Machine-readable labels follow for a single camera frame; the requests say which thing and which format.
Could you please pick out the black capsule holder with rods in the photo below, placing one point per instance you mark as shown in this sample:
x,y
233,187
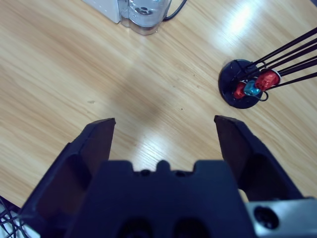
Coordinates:
x,y
229,81

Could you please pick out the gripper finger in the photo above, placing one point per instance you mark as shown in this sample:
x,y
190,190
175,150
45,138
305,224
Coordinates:
x,y
62,186
252,168

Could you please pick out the red coffee capsule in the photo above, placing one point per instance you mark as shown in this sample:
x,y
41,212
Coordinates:
x,y
239,91
267,79

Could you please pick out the blue coffee capsule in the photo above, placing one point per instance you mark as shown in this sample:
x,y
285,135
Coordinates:
x,y
252,88

